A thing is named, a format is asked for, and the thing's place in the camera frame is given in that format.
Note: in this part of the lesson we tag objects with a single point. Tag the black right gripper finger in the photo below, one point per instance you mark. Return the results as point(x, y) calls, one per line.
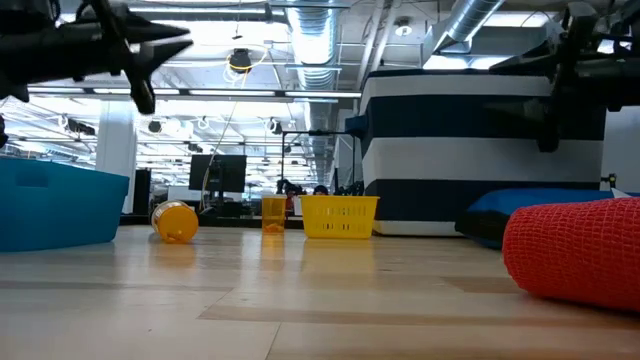
point(540, 62)
point(535, 112)

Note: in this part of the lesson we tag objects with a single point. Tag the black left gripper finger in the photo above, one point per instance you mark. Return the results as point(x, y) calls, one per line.
point(155, 52)
point(150, 32)

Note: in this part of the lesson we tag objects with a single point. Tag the white rectangular packet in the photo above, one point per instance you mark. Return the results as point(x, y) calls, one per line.
point(620, 194)

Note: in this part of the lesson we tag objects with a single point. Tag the orange pill bottle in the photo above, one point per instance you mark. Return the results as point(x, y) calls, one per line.
point(274, 215)
point(175, 222)

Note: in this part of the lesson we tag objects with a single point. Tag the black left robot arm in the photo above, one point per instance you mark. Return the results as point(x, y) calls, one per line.
point(2, 131)

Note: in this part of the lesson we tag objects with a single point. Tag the navy white striped fabric bin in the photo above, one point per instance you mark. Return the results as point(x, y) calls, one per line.
point(450, 165)

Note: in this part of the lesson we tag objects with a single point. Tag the teal plastic bin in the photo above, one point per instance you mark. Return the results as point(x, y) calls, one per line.
point(55, 210)

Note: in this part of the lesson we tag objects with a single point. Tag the yellow plastic basket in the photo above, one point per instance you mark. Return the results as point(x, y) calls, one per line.
point(339, 216)

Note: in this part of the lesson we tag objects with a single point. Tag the black ceiling device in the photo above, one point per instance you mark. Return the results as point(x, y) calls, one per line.
point(240, 60)

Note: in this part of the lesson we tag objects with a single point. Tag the blue padded cushion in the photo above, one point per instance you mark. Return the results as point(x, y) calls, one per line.
point(500, 205)

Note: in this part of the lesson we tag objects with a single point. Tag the white building pillar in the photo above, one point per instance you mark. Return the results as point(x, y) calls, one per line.
point(116, 155)

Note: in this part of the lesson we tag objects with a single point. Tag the black background monitor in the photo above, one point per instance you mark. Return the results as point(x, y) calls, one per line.
point(220, 172)

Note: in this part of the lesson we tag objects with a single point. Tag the person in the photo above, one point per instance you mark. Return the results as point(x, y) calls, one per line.
point(320, 190)

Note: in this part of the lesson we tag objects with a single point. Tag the silver ribbed ventilation duct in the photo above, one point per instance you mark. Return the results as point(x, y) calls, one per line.
point(314, 45)

